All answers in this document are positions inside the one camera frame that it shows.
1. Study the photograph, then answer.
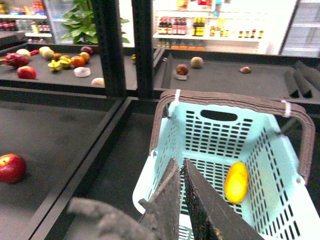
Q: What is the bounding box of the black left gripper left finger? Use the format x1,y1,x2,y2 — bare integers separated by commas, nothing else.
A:
138,158,181,240

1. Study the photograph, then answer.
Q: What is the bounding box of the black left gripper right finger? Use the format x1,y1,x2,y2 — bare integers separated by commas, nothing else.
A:
182,158,263,240

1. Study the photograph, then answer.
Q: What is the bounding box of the yellow mango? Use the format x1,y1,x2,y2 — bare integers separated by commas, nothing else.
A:
224,161,249,204

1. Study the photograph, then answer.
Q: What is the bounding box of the light green plastic basket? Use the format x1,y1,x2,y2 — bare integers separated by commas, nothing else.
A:
132,102,320,240

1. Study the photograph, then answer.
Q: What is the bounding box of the white zip tie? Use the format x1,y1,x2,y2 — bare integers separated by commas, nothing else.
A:
172,89,181,107
281,99,292,118

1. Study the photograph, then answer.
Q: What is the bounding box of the dark wooden display stand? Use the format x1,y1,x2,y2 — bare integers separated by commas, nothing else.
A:
0,0,320,240

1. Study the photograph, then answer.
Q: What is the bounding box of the peach fruit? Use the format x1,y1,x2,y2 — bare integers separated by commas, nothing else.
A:
91,77,105,86

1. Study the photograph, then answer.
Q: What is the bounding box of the brown small fruit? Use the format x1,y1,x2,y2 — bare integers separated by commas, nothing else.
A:
239,66,252,74

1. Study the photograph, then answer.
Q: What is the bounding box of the red apple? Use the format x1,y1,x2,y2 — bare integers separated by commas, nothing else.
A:
16,65,37,80
0,153,27,184

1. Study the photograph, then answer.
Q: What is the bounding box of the clear plastic cup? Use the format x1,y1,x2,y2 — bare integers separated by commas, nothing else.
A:
73,66,91,78

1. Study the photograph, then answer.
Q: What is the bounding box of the orange tangerine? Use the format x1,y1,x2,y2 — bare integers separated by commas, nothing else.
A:
70,55,86,68

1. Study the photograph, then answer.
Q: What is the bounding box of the yellow star fruit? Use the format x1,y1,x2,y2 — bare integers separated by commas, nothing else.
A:
47,56,72,73

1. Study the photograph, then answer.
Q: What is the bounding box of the white product shelf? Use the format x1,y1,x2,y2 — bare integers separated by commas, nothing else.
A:
152,0,299,55

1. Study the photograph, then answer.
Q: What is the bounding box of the glass door fridge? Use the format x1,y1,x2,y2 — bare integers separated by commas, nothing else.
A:
279,0,320,58

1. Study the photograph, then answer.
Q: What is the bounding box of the pink dragon fruit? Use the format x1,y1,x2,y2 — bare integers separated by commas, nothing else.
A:
0,52,29,68

